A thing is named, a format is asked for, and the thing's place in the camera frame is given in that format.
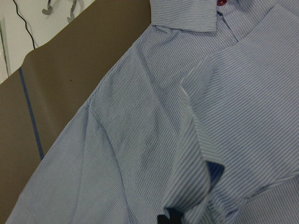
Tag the brown paper table mat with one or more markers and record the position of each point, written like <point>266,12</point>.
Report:
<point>55,79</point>

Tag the metal grabber tool claw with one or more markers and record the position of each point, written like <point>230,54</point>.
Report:
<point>52,9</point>

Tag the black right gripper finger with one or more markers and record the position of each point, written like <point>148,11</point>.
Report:
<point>173,218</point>

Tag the light blue striped shirt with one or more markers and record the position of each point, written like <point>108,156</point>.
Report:
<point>200,115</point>

